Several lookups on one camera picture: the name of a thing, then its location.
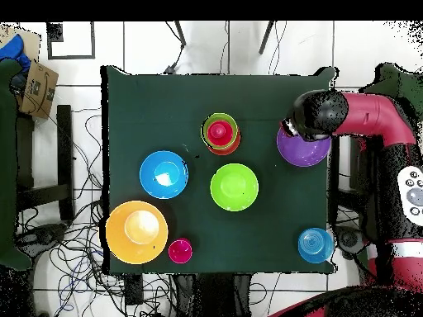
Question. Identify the purple plastic bowl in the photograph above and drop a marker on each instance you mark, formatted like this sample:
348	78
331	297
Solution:
304	155

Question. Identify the red plastic cup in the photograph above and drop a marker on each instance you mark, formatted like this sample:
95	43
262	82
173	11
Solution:
219	132

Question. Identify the large green plastic bowl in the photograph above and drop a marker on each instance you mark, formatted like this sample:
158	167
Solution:
234	187

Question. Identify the small green ribbed bowl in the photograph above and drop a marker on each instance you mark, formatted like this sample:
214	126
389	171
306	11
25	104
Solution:
208	120

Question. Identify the small blue plastic bowl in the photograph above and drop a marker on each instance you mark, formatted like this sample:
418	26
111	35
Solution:
315	246

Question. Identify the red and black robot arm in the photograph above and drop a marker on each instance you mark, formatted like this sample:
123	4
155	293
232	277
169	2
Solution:
370	115

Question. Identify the dark green tablecloth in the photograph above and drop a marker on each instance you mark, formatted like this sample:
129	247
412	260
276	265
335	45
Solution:
214	95

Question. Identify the green cloth on side table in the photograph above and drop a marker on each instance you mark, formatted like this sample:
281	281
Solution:
403	82
6	165

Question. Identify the large blue plastic bowl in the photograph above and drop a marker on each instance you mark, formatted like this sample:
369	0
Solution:
163	175

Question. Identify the pink plastic cup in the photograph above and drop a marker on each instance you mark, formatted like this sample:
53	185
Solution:
180	251

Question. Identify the yellow plastic bowl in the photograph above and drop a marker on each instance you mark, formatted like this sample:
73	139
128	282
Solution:
137	231

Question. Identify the black power strip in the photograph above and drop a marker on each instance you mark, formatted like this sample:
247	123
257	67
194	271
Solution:
133	289

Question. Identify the black bench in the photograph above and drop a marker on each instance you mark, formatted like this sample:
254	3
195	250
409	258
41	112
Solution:
64	158

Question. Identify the cardboard box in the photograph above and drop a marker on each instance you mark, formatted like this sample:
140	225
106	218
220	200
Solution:
39	89

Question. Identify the grey base with black knob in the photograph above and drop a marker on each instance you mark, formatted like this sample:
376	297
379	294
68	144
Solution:
46	236

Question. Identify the blue cloth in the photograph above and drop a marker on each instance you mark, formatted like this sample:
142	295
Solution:
15	49

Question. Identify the black square frame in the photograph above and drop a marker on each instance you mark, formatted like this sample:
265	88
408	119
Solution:
71	57

